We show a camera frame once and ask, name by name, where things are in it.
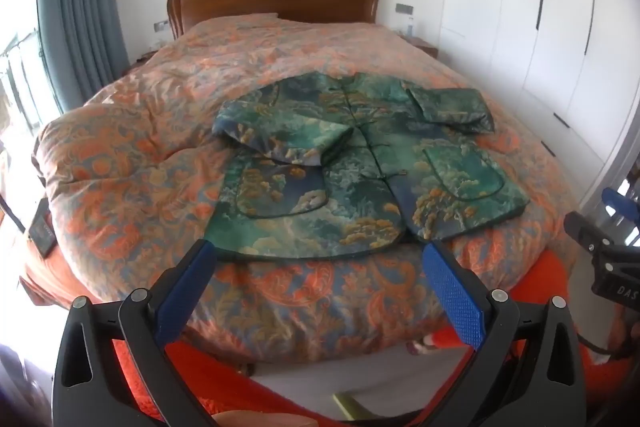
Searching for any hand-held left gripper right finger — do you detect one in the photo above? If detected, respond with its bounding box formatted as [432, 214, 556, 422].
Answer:
[415, 241, 586, 427]

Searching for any yellow-green stool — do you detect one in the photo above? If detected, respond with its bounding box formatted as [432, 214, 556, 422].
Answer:
[333, 391, 382, 424]

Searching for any black flat device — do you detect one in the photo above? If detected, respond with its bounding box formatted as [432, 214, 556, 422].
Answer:
[27, 198, 59, 258]

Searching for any black cable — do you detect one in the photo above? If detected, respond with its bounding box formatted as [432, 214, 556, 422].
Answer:
[572, 322, 640, 358]

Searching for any white wardrobe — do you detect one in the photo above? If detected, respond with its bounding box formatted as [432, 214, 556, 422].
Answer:
[440, 0, 640, 168]

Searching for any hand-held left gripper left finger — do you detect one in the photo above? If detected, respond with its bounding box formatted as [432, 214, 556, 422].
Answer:
[52, 238, 221, 427]

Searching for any grey-blue curtain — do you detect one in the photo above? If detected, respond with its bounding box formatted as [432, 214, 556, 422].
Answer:
[35, 0, 132, 118]

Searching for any orange floral quilt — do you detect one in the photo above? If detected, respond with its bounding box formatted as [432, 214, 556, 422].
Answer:
[31, 14, 583, 365]

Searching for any window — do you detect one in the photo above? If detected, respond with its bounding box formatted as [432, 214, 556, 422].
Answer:
[0, 27, 51, 138]

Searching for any wooden nightstand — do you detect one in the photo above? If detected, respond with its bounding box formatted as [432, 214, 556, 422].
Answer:
[400, 34, 440, 60]
[122, 49, 162, 76]

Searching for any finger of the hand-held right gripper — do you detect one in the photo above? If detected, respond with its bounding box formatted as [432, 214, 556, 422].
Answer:
[564, 211, 617, 258]
[601, 187, 640, 248]

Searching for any green landscape print jacket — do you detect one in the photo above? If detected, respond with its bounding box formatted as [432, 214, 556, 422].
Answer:
[204, 72, 531, 263]

